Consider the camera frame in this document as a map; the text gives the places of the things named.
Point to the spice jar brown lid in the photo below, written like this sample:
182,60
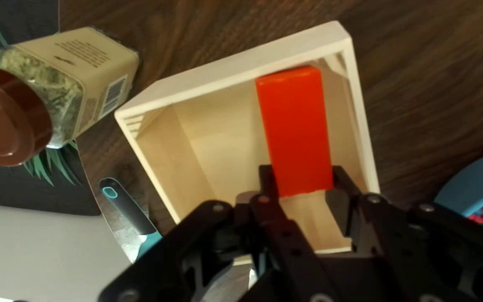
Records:
84,72

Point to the blue bowl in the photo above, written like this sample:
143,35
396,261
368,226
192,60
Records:
465,184

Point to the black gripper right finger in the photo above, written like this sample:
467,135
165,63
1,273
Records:
344,189

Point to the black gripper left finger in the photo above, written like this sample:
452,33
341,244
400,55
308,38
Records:
269,184

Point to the light wooden box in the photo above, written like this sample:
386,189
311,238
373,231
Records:
197,139

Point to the red rectangular block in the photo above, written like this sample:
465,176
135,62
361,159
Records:
294,127

